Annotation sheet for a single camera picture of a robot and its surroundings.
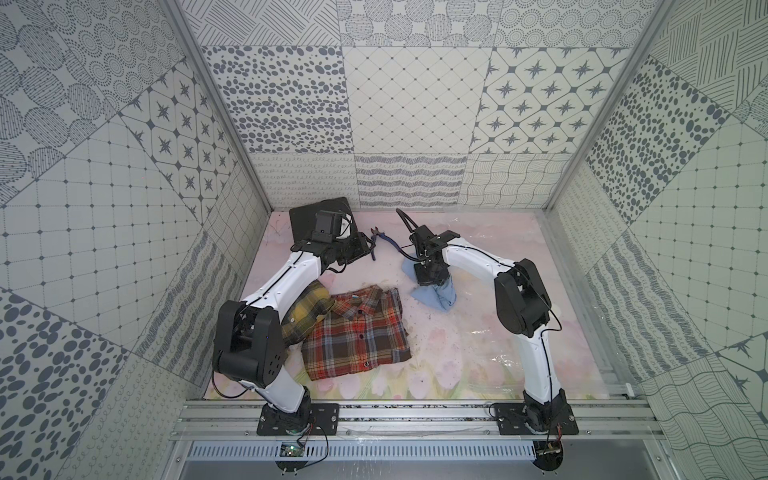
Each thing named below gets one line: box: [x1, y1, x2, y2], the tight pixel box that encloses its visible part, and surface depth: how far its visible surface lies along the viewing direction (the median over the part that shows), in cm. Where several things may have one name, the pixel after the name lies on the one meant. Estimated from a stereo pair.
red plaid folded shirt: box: [302, 285, 412, 381], surface depth 86 cm
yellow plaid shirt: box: [281, 280, 336, 347], surface depth 87 cm
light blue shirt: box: [401, 259, 457, 312], surface depth 94 cm
